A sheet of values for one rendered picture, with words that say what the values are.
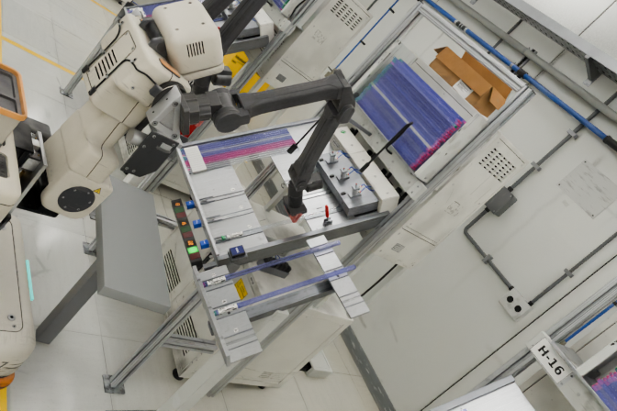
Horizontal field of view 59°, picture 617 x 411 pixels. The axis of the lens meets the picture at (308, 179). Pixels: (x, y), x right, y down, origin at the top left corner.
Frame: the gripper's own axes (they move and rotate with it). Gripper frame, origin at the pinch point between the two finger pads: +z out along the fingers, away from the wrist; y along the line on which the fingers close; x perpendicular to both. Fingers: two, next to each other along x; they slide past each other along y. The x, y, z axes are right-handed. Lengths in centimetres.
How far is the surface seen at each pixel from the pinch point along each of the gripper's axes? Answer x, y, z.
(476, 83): -100, 30, -25
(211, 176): 23.4, 35.5, 0.9
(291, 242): 4.9, -10.1, 0.8
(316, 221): -8.2, -3.1, 0.9
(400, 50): -69, 49, -36
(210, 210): 29.0, 16.2, 0.7
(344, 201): -20.6, -1.8, -5.1
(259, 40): -32, 135, -3
